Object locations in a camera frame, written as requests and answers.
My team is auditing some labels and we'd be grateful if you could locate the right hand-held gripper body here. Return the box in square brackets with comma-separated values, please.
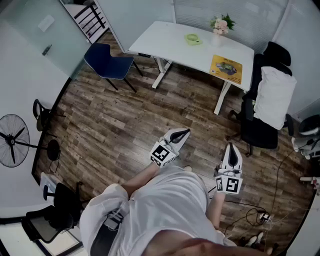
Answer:
[214, 164, 244, 196]

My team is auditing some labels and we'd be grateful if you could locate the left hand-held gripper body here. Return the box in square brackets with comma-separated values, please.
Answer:
[149, 136, 181, 168]

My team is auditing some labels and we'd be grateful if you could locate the person's left forearm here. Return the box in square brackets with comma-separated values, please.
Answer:
[121, 163, 161, 198]

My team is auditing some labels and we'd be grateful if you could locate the person's right forearm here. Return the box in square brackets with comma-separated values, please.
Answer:
[205, 191, 226, 230]

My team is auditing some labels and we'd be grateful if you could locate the black office chair with headrest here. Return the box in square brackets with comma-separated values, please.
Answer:
[225, 41, 296, 158]

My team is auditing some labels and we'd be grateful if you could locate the person's white shirt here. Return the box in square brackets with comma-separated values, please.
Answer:
[79, 164, 237, 256]

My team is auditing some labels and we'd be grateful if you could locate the white sneaker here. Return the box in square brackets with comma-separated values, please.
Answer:
[246, 231, 265, 248]

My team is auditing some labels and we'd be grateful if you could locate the white cloth on chair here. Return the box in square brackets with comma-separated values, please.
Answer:
[252, 66, 298, 131]

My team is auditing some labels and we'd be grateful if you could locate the white and black machine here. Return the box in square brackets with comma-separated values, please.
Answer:
[290, 114, 320, 161]

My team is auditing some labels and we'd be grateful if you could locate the white waist-worn device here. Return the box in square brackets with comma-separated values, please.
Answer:
[103, 209, 125, 231]

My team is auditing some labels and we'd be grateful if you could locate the white standing desk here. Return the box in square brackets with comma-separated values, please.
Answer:
[127, 20, 256, 116]

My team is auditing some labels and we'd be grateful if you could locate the light green box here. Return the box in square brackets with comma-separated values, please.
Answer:
[184, 33, 204, 47]

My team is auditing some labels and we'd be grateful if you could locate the blue chair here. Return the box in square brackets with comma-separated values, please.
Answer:
[83, 42, 145, 94]

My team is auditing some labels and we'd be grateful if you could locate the white vase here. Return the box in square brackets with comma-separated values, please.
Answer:
[211, 32, 224, 47]

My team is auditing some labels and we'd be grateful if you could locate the pink flower bouquet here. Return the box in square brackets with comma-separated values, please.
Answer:
[209, 12, 237, 36]

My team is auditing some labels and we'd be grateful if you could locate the white floor box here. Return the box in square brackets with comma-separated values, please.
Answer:
[39, 171, 59, 199]

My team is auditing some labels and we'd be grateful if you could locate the black mesh office chair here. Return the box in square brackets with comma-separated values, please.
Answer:
[21, 182, 85, 245]

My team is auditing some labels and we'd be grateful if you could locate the black metal rack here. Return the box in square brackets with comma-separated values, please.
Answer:
[73, 1, 107, 39]

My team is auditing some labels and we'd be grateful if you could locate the black standing fan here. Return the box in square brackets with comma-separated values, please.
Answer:
[0, 113, 62, 169]

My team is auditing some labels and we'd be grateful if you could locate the white paper sign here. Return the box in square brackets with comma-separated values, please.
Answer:
[37, 14, 56, 33]

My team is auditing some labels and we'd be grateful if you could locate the black power cable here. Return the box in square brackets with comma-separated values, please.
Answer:
[270, 139, 315, 216]
[208, 186, 269, 236]

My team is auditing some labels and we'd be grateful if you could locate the black door handle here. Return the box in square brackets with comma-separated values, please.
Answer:
[41, 44, 54, 57]

